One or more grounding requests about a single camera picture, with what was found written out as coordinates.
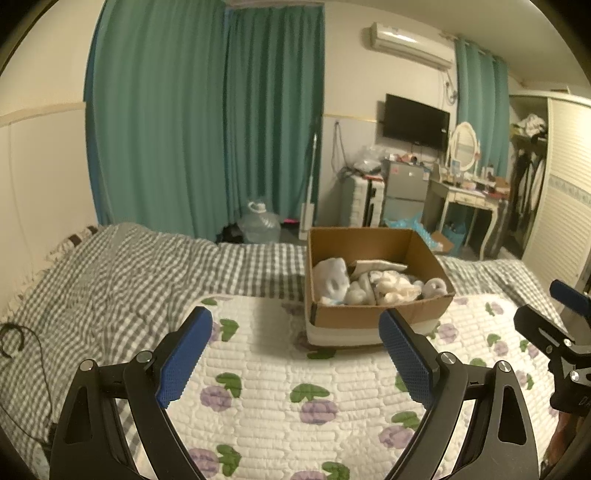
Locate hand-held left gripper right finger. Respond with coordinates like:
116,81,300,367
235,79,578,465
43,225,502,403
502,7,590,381
378,307,542,480

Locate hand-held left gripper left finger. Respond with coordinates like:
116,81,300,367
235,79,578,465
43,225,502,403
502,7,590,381
48,306,214,480

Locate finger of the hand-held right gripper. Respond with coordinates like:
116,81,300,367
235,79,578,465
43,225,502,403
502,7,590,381
549,279,591,320
513,304,591,366

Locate cardboard box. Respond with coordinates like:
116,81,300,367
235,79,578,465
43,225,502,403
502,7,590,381
304,226,457,348

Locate cream lace cloth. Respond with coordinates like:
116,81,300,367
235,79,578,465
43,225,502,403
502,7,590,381
373,271,423,304

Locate white cloth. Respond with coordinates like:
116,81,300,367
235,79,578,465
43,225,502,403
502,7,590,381
346,273,377,305

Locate white rolled sock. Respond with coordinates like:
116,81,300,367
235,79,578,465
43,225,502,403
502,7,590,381
421,278,448,300

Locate grey checkered bed sheet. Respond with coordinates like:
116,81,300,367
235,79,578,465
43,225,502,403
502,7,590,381
0,223,571,480

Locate white louvered wardrobe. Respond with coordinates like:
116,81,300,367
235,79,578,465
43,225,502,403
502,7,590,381
508,89,591,297

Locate white quilt with purple flowers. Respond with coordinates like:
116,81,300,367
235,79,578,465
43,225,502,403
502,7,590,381
111,293,571,480

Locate black hanging clothes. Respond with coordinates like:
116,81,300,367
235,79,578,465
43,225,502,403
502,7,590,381
510,147,546,223

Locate small open carton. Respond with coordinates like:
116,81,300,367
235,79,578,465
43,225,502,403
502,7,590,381
431,230,457,256

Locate blue plastic bag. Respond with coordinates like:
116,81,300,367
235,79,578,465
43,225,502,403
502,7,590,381
383,213,438,254

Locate white dressing table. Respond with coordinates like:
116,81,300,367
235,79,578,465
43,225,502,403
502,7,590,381
424,176,509,260

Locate clear water jug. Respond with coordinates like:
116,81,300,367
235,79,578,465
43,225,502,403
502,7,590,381
237,199,282,245

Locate white clothes pile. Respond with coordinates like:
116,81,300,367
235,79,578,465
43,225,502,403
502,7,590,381
514,113,550,140

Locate grey mini fridge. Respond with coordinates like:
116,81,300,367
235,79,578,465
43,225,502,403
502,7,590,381
380,159,440,228

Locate white oval mirror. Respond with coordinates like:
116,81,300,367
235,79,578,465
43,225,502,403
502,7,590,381
445,121,481,180

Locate white mop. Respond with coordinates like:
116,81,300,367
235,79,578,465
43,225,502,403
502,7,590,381
297,133,320,241

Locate clear plastic bags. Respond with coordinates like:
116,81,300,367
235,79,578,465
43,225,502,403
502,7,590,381
345,144,387,177

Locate narrow green curtain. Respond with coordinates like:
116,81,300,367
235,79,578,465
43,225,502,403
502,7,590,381
454,36,510,182

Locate white air conditioner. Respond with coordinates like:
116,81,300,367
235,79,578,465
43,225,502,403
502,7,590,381
368,21,454,71

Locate black cable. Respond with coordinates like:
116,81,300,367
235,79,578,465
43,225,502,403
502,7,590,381
0,323,52,446

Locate wall cable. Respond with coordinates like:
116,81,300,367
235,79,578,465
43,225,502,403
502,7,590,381
331,119,352,180

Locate black wall television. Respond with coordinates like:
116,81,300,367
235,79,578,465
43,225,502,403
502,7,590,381
383,93,451,151

